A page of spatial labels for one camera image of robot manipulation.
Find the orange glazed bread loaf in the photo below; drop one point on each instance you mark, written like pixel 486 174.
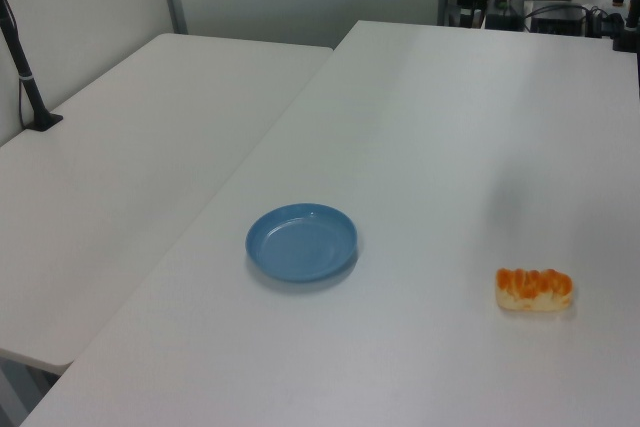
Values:
pixel 532 292

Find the blue round plate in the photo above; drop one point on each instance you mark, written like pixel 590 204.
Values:
pixel 300 247

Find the small black device box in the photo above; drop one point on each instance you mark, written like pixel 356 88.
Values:
pixel 502 22

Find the black electronics box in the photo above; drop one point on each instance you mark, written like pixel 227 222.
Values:
pixel 557 22

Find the black table clamp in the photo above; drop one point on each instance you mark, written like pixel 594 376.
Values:
pixel 625 39

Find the black camera stand pole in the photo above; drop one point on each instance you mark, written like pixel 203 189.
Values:
pixel 25 79

